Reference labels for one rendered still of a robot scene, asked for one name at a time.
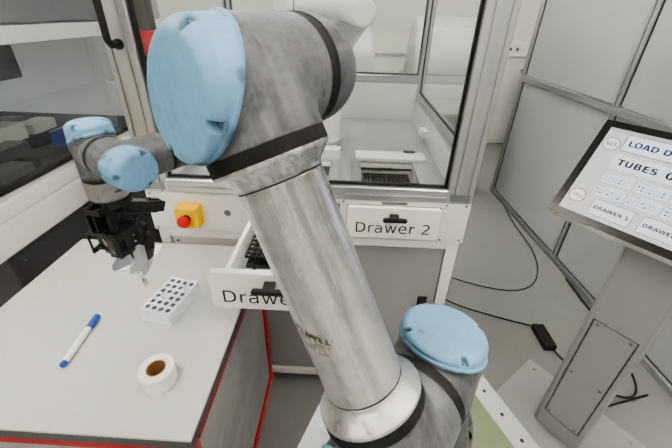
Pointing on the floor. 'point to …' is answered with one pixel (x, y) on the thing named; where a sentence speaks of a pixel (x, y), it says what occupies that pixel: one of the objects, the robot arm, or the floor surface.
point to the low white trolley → (130, 359)
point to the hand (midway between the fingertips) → (143, 267)
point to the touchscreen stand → (595, 361)
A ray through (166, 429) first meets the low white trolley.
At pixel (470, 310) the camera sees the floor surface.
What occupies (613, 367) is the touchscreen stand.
